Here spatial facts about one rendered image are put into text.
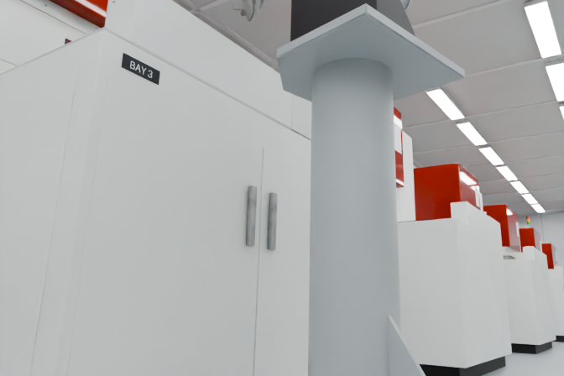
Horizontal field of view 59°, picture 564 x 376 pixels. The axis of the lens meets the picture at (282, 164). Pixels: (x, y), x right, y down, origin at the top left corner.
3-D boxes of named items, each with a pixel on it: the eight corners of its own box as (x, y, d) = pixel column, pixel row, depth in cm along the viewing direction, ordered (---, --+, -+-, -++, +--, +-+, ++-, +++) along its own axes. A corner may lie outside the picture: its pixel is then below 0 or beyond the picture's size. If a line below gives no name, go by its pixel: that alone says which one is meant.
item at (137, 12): (99, 53, 98) (107, -8, 102) (263, 134, 141) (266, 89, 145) (130, 40, 93) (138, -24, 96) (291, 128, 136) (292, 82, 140)
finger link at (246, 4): (236, 25, 137) (237, -4, 140) (253, 18, 134) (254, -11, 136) (228, 20, 135) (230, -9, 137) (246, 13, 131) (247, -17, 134)
